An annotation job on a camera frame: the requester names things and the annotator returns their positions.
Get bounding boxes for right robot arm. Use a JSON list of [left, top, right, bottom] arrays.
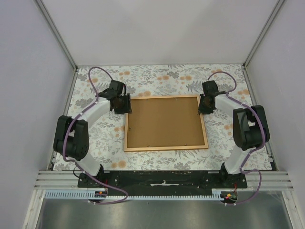
[[198, 81, 270, 188]]

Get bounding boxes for brown cardboard backing board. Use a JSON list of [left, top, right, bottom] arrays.
[[126, 97, 206, 149]]

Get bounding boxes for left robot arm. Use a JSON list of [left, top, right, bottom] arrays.
[[53, 80, 132, 187]]

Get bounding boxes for light blue cable duct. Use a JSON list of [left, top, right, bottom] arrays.
[[44, 189, 233, 200]]

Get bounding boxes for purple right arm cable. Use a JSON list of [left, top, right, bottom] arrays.
[[206, 71, 267, 206]]

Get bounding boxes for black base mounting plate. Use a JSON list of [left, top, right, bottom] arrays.
[[78, 169, 248, 197]]

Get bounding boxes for aluminium corner post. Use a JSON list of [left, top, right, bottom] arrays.
[[34, 0, 78, 71], [243, 0, 286, 69]]

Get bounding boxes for wooden picture frame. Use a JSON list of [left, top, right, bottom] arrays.
[[123, 94, 209, 153]]

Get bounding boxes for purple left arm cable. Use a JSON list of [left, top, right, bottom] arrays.
[[62, 66, 129, 205]]

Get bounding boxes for floral patterned table mat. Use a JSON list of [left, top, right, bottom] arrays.
[[53, 63, 274, 171]]

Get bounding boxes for right aluminium corner post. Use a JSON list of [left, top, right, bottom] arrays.
[[243, 0, 286, 69]]

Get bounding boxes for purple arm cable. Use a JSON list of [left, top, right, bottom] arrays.
[[62, 66, 129, 205], [206, 71, 267, 206]]

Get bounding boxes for left aluminium corner post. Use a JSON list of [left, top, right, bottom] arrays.
[[34, 0, 78, 71]]

